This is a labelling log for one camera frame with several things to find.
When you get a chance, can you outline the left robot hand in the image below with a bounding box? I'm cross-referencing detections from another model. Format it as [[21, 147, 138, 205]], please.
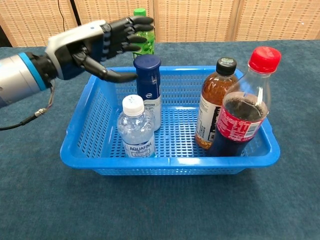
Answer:
[[44, 15, 155, 84]]

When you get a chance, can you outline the green tea bottle green cap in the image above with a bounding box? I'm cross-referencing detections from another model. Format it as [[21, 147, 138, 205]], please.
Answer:
[[131, 7, 156, 61]]

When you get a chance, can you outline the white bottle with navy cap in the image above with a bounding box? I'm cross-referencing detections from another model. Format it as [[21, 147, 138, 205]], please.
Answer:
[[132, 54, 163, 132]]

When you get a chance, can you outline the clear Aquafina water bottle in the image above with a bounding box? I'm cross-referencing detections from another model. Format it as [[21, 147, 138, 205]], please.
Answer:
[[116, 94, 157, 159]]

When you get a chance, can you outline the brown tea bottle black cap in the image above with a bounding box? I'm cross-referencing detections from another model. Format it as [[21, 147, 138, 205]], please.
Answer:
[[194, 57, 240, 150]]

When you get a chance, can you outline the cola bottle with red cap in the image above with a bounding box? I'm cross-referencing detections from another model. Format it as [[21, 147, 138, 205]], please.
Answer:
[[206, 46, 283, 158]]

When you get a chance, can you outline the blue plastic basket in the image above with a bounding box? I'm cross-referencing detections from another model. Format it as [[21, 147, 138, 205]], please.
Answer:
[[59, 65, 281, 176]]

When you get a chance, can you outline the black tripod stand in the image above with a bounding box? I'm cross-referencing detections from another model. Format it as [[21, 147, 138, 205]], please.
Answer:
[[69, 0, 85, 28]]

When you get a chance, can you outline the bamboo folding screen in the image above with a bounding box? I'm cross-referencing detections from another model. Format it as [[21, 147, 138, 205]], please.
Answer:
[[0, 0, 320, 48]]

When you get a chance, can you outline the teal table cloth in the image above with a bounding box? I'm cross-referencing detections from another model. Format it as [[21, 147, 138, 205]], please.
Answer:
[[0, 39, 320, 240]]

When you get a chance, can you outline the thin black hanging cable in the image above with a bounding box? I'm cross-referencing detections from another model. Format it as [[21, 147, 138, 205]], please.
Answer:
[[57, 0, 67, 33]]

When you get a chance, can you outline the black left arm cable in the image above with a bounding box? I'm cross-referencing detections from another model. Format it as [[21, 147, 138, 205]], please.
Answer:
[[0, 79, 56, 131]]

